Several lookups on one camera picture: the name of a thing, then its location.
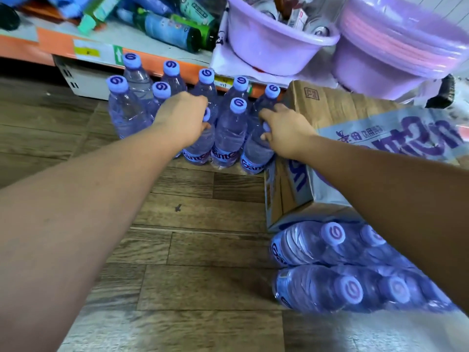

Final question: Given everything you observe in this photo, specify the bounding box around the person's right hand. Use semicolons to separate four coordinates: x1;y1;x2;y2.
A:
258;103;320;162

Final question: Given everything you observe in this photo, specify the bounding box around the person's left hand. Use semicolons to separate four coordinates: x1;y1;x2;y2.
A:
152;91;212;151

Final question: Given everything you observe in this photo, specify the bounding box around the pile of water bottles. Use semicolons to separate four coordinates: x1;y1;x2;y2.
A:
106;53;459;315

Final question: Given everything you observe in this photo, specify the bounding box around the person's right forearm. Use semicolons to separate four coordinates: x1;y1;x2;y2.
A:
304;135;469;316

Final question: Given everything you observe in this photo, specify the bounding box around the person's left forearm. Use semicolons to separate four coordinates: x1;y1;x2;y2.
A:
0;124;184;352

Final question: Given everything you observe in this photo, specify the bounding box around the small white yellow price label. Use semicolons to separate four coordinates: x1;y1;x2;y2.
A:
214;75;254;95

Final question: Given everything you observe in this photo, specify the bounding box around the brown carton purple print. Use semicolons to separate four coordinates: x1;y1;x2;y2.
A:
263;80;469;231

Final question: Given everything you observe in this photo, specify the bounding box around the dark bottle blue label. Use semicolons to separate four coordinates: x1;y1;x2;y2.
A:
116;9;202;54

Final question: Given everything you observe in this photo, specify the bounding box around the small purple plastic basin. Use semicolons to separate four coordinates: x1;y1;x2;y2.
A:
224;0;341;77

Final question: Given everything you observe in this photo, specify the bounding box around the dark bottle green label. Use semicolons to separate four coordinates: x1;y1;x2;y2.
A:
170;13;220;52

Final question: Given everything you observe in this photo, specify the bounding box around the large purple plastic basin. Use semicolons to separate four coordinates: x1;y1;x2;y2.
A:
341;0;469;79
331;36;426;101

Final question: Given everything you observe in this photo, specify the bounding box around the white orange-edged store shelf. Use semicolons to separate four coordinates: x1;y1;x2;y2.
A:
0;0;469;107

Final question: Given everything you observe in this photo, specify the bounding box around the dark bottle mint label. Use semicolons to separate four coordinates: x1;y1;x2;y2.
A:
179;0;217;26

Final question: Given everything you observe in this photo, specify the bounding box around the price label green arrow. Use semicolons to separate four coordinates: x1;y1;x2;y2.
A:
73;39;124;66

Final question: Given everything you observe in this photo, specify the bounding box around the silver patterned can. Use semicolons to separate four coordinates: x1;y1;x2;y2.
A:
304;16;332;37

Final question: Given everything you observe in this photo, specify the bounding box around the small white red box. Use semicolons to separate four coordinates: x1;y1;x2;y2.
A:
287;9;308;30

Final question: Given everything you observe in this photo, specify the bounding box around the pink plastic basin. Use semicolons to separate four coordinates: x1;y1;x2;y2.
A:
341;10;459;70

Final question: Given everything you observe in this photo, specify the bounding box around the green white slim box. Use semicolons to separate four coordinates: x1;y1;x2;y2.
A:
77;0;124;35

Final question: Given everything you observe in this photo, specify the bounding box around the black white packet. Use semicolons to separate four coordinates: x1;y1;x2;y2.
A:
425;74;469;110

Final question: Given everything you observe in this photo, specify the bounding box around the pile of blue tubes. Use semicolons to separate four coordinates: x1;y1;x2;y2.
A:
0;0;176;19

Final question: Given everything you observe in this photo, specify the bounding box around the orange flat packet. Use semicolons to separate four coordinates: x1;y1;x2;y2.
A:
18;1;107;32

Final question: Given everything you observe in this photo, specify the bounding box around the blue bottle dark cap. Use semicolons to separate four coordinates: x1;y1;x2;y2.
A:
0;3;21;32

